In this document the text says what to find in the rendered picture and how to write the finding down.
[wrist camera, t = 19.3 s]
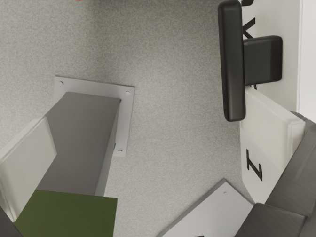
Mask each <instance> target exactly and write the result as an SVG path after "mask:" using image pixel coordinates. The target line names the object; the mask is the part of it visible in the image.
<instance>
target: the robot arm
mask: <svg viewBox="0 0 316 237"><path fill-rule="evenodd" d="M241 127H242V129H243V130H244V131H245V132H246V133H247V134H248V135H249V136H250V138H251V139H252V140H253V141H254V142H255V143H256V144H257V145H258V147H259V148H260V149H261V150H262V151H263V152H264V153H265V155H266V156H267V157H268V158H269V159H270V160H271V161H272V162H273V164H274V165H275V166H276V167H277V168H278V169H279V170H280V171H281V173H282V174H281V176H280V178H279V180H278V181H277V183H276V185H275V186H274V188H273V190H272V192H271V194H270V195H269V197H268V199H267V200H266V202H265V204H263V203H259V202H258V203H256V204H255V205H254V206H253V208H252V209H251V211H250V213H249V214H248V216H247V217H246V219H245V221H244V222H243V224H242V225H241V227H240V229H239V230H238V232H237V233H236V235H235V236H234V237H316V123H315V122H313V121H311V120H310V119H308V118H306V117H304V116H303V115H301V114H300V113H298V112H294V111H288V110H286V109H285V108H283V107H282V106H280V105H279V104H277V103H276V102H274V101H272V100H271V99H269V98H268V97H266V96H265V95H263V94H262V93H260V92H259V91H257V90H255V89H254V88H252V87H251V86H245V118H244V119H243V120H241ZM56 155H57V152H56V149H55V144H54V141H53V137H52V134H51V131H50V127H49V124H48V120H47V117H45V116H44V115H43V116H37V117H35V118H34V119H33V120H32V121H31V122H30V123H29V124H28V125H27V126H26V127H25V128H24V129H23V130H22V131H21V132H19V133H18V134H17V135H16V136H15V137H14V138H13V139H12V140H11V141H10V142H9V143H8V144H7V145H6V146H5V147H3V148H2V149H1V150H0V237H23V236H22V234H21V233H20V232H19V230H18V229H17V228H16V226H15V225H14V224H13V222H14V221H16V219H17V218H18V216H19V215H20V213H21V211H22V210H23V208H24V207H25V205H26V204H27V202H28V200H29V199H30V197H31V196H32V194H33V192H34V191H35V189H36V188H37V186H38V184H39V182H40V181H41V179H42V178H43V176H44V174H45V173H46V171H47V170H48V168H49V167H50V165H51V163H52V162H53V160H54V158H55V157H56Z"/></svg>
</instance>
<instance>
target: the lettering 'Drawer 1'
mask: <svg viewBox="0 0 316 237"><path fill-rule="evenodd" d="M253 1H254V0H242V1H241V6H242V7H243V6H250V5H252V3H253ZM253 25H255V18H253V19H252V20H251V21H249V22H248V23H246V24H245V25H244V26H243V34H244V35H245V36H246V37H247V38H248V39H250V38H253V37H252V36H251V35H250V34H249V33H248V32H247V31H246V30H247V29H249V28H250V27H252V26H253ZM254 89H255V90H257V87H256V85H254ZM246 159H247V169H248V170H249V165H250V166H251V167H252V169H253V170H254V171H255V173H256V174H257V175H258V177H259V178H260V180H261V181H262V170H261V165H260V164H259V171H258V170H257V168H256V167H255V166H254V165H253V163H252V162H251V161H250V159H249V153H248V149H246Z"/></svg>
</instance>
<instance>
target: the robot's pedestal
mask: <svg viewBox="0 0 316 237"><path fill-rule="evenodd" d="M134 91H135V87H132V86H125V85H118V84H112V83H105V82H99V81H92V80H85V79H77V78H70V77H63V76H56V75H55V82H54V105H53V107H52V108H51V109H50V110H49V111H48V112H47V113H46V114H45V115H44V116H45V117H47V120H48V124H49V127H50V131H51V134H52V137H53V141H54V144H55V149H56V152H57V155H56V157H55V158H54V160H53V162H52V163H51V165H50V167H49V168H48V170H47V171H46V173H45V174H44V176H43V178H42V179H41V181H40V182H39V184H38V186H37V188H36V190H47V191H56V192H65V193H74V194H83V195H93V196H102V197H104V193H105V188H106V183H107V179H108V174H109V170H110V165H111V159H112V156H116V157H124V158H125V157H126V149H127V142H128V135H129V128H130V121H131V114H132V107H133V100H134Z"/></svg>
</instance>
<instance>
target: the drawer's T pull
mask: <svg viewBox="0 0 316 237"><path fill-rule="evenodd" d="M218 26H219V42H220V57H221V79H222V95H223V111H224V116H225V119H226V120H227V121H228V122H236V121H241V120H243V119H244V118H245V86H251V85H257V84H264V83H270V82H277V81H280V80H281V78H282V46H283V41H282V38H281V37H280V36H276V35H270V36H263V37H257V38H250V39H243V20H242V6H241V3H240V2H239V1H238V0H226V1H222V2H221V3H220V4H219V5H218Z"/></svg>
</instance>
